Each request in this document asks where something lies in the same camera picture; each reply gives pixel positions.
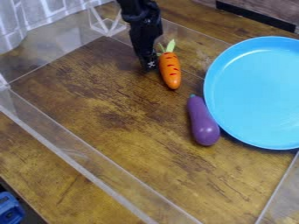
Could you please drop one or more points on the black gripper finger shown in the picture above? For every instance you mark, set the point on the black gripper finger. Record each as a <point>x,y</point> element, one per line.
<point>148,61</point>

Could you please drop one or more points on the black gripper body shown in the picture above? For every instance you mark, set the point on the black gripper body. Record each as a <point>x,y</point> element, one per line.
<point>141,14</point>

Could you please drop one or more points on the orange toy carrot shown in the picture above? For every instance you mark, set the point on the orange toy carrot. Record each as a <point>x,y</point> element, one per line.
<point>169,66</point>

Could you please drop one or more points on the blue plastic plate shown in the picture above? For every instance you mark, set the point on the blue plastic plate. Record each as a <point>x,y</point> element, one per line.
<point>251,92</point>

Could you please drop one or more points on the purple toy eggplant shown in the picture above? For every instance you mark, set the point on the purple toy eggplant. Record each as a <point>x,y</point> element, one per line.
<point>204,129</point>

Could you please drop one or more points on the white tiled cloth curtain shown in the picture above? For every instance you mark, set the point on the white tiled cloth curtain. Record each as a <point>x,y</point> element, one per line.
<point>24,15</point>

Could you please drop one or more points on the dark wooden board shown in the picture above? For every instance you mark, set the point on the dark wooden board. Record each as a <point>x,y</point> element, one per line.
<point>279,13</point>

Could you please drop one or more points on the blue object at corner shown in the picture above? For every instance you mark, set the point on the blue object at corner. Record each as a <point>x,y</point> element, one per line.
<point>10,209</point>

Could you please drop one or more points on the clear acrylic enclosure wall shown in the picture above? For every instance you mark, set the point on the clear acrylic enclosure wall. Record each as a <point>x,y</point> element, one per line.
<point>96,147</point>

